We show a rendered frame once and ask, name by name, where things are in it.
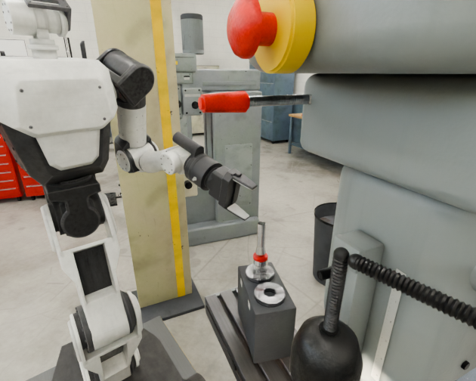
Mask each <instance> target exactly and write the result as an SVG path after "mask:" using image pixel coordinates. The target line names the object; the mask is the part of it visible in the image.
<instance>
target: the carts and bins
mask: <svg viewBox="0 0 476 381"><path fill-rule="evenodd" d="M336 204H337V203H323V204H320V205H319V206H317V207H316V208H315V210H314V211H315V213H314V259H313V276H314V278H315V279H316V280H317V281H318V282H319V283H321V284H322V285H324V286H326V280H323V281H321V280H320V279H319V278H318V277H317V271H318V270H321V269H324V268H328V264H329V254H330V248H331V242H332V232H333V226H334V221H335V210H336Z"/></svg>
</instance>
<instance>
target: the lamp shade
mask: <svg viewBox="0 0 476 381"><path fill-rule="evenodd" d="M323 321H324V315H317V316H313V317H310V318H308V319H307V320H306V321H304V323H303V324H302V325H301V327H300V328H299V330H298V332H297V333H296V334H295V337H294V338H293V341H292V346H291V355H290V363H289V369H290V373H291V376H292V379H293V381H360V378H361V374H362V370H363V359H362V355H361V352H360V346H359V342H358V339H357V336H356V335H355V333H354V331H353V330H352V329H351V328H350V327H349V326H348V325H347V324H345V323H344V322H342V321H340V320H338V326H337V328H338V329H337V330H336V331H335V332H334V333H330V332H327V331H326V330H325V329H324V327H323Z"/></svg>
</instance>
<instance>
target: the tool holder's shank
mask: <svg viewBox="0 0 476 381"><path fill-rule="evenodd" d="M265 226H266V223H265V222H264V221H263V222H262V221H259V222H258V233H257V247H256V251H255V253H256V254H257V256H258V257H263V256H264V254H265V253H266V251H265Z"/></svg>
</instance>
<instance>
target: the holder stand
mask: <svg viewBox="0 0 476 381"><path fill-rule="evenodd" d="M252 266H253V264H251V265H243V266H238V311H239V314H240V319H241V321H242V325H243V329H244V332H245V335H246V339H247V343H248V345H249V350H250V352H251V356H252V360H253V363H254V364H257V363H261V362H265V361H272V360H276V359H280V358H286V357H290V355H291V346H292V341H293V338H294V332H295V316H296V307H295V304H294V302H293V301H292V298H291V297H290V295H289V293H288V291H287V289H286V288H285V286H284V284H283V282H282V280H281V279H280V276H279V275H278V273H277V271H276V269H275V267H274V265H273V263H272V262H268V263H267V273H266V275H263V276H258V275H256V274H254V273H253V271H252Z"/></svg>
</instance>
